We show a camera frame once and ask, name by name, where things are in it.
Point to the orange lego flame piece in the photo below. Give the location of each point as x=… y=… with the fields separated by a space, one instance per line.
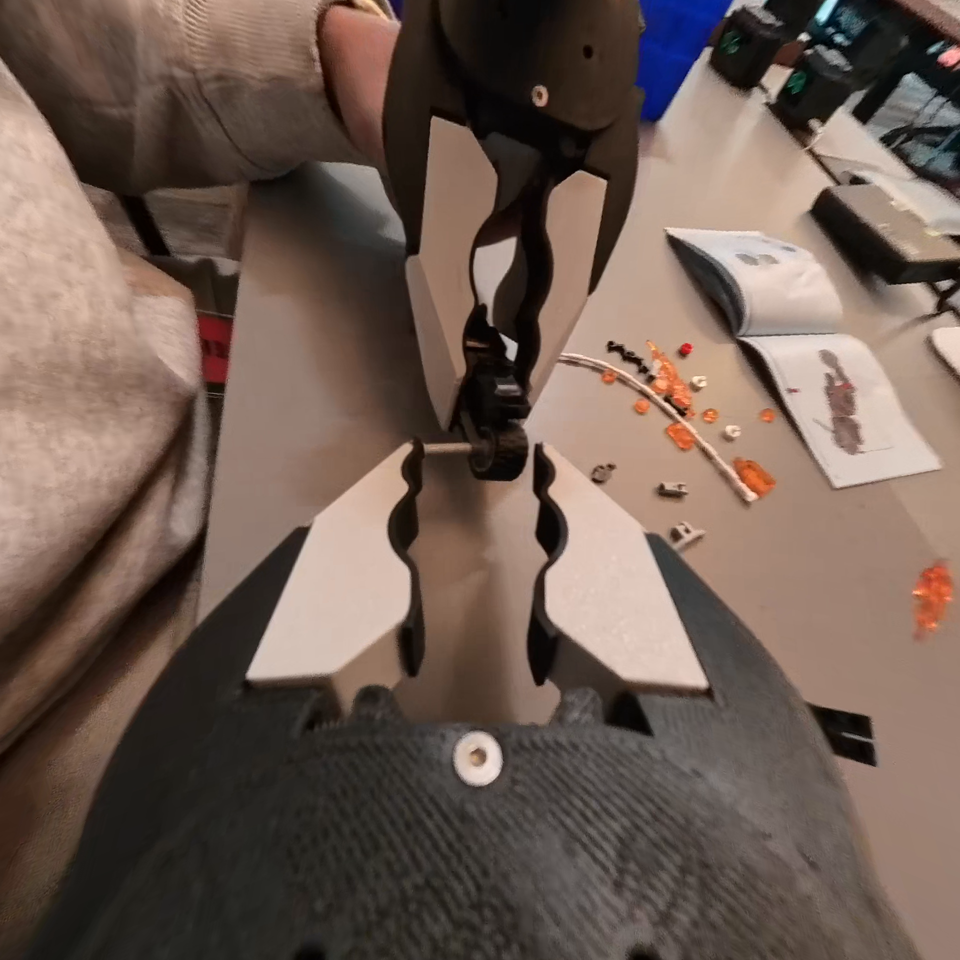
x=671 y=382

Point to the grey lego connector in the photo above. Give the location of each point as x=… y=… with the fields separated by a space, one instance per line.
x=673 y=489

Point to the black lego motorcycle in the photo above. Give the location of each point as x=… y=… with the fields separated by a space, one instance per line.
x=491 y=394

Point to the orange lego wedge plates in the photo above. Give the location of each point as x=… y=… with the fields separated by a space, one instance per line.
x=754 y=476

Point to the black charging case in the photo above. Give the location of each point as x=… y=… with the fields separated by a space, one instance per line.
x=814 y=90
x=742 y=45

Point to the blue plastic bin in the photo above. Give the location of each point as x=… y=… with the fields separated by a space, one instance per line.
x=675 y=60

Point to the long orange lego flame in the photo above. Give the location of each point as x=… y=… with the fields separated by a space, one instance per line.
x=932 y=592

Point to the white laptop stand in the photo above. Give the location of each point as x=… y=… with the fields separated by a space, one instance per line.
x=949 y=349

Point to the grey flat pouch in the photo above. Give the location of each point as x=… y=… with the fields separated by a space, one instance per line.
x=922 y=199

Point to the orange rectangular lego tile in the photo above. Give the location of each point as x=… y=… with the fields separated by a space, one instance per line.
x=681 y=435

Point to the grey lego wing piece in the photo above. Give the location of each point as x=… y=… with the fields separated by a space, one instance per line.
x=686 y=534

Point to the instruction booklet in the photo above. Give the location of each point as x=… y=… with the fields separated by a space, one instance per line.
x=787 y=285

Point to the wooden desk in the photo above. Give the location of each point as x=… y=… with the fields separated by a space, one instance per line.
x=937 y=11

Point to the dark grey small lego piece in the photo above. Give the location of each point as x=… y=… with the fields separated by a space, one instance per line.
x=603 y=472

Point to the orange flame minifigure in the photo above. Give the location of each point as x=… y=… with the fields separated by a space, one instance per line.
x=847 y=731

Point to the black power bank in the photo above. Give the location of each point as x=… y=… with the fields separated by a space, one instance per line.
x=877 y=225

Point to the person's left hand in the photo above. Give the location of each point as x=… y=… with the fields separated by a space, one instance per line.
x=360 y=67

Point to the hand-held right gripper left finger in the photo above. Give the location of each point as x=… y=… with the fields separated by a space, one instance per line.
x=330 y=607

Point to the person's grey sweater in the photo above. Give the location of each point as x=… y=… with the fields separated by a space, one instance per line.
x=90 y=375

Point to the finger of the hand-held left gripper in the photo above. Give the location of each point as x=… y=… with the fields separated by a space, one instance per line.
x=577 y=240
x=450 y=225

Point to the black lego tire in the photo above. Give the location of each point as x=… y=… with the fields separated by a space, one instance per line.
x=506 y=457

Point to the small grey lego pin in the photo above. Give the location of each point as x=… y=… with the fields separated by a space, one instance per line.
x=446 y=448

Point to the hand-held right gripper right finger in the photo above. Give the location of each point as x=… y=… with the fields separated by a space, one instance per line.
x=622 y=607

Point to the person's left forearm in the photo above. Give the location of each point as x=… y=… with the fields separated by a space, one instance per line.
x=187 y=90

